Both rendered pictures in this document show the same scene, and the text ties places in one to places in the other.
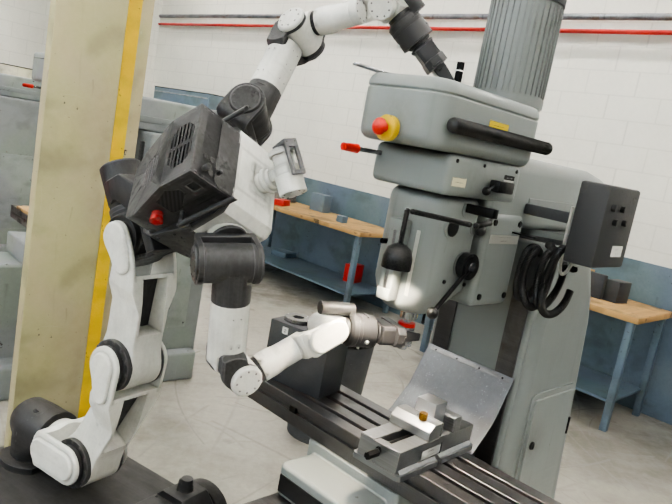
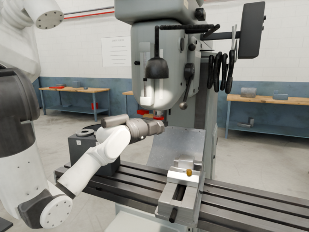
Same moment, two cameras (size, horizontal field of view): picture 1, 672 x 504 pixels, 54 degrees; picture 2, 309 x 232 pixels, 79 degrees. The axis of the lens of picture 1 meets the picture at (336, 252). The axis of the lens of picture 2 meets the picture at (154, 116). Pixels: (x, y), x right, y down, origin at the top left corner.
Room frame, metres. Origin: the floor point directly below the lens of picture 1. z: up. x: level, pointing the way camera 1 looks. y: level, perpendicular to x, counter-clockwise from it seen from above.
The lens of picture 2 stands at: (1.02, 0.07, 1.46)
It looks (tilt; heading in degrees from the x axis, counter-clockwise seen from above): 14 degrees down; 339
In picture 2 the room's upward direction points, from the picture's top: straight up
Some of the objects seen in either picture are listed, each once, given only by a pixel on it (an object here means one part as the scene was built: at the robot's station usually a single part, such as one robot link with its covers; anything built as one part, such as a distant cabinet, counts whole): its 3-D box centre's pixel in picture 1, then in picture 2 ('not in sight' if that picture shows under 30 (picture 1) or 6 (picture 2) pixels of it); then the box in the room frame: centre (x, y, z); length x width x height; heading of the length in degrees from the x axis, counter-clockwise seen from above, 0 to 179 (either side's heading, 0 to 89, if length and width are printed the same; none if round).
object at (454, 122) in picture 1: (503, 137); not in sight; (1.65, -0.35, 1.79); 0.45 x 0.04 x 0.04; 137
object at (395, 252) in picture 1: (398, 255); (157, 67); (1.56, -0.15, 1.47); 0.07 x 0.07 x 0.06
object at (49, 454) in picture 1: (80, 450); not in sight; (1.82, 0.64, 0.68); 0.21 x 0.20 x 0.13; 59
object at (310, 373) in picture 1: (306, 352); (95, 150); (1.95, 0.03, 1.06); 0.22 x 0.12 x 0.20; 58
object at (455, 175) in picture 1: (447, 172); (163, 12); (1.76, -0.25, 1.68); 0.34 x 0.24 x 0.10; 137
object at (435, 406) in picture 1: (430, 409); (186, 164); (1.64, -0.32, 1.07); 0.06 x 0.05 x 0.06; 50
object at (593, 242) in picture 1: (604, 225); (250, 34); (1.72, -0.67, 1.62); 0.20 x 0.09 x 0.21; 137
